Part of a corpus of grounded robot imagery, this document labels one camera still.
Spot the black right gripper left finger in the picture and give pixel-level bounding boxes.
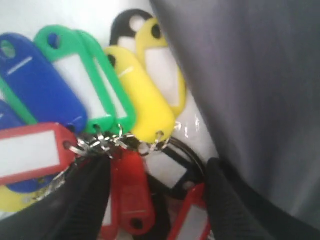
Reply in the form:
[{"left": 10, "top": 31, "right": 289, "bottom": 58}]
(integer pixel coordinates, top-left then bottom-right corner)
[{"left": 0, "top": 156, "right": 111, "bottom": 240}]

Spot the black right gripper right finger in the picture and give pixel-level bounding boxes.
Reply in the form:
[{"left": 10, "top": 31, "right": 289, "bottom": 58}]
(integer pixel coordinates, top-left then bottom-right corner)
[{"left": 204, "top": 158, "right": 274, "bottom": 240}]

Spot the bunch of colourful key tags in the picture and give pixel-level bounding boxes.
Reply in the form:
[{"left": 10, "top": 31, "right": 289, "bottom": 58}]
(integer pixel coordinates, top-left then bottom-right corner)
[{"left": 0, "top": 9, "right": 210, "bottom": 240}]

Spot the cream fabric duffel bag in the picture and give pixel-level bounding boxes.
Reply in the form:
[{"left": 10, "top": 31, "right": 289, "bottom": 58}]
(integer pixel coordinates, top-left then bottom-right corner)
[{"left": 151, "top": 0, "right": 320, "bottom": 240}]

